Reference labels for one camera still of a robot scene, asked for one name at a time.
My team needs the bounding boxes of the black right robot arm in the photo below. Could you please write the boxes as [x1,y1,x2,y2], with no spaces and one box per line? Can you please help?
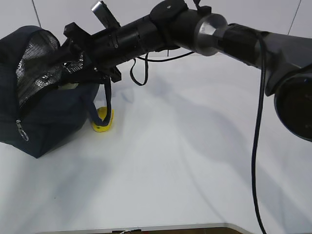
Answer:
[49,0,312,141]

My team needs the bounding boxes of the yellow lemon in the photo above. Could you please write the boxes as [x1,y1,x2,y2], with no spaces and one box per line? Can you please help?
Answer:
[92,106,115,133]

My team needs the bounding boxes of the green lidded glass container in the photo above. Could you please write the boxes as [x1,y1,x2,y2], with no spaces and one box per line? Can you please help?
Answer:
[57,83,78,90]

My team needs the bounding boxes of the dark blue lunch bag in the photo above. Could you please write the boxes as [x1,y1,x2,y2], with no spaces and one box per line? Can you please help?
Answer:
[0,25,112,158]

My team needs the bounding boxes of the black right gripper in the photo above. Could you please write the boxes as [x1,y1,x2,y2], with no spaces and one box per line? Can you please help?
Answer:
[47,22,121,85]

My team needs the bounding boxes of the black cable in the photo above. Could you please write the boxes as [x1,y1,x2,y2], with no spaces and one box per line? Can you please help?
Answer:
[129,31,268,234]

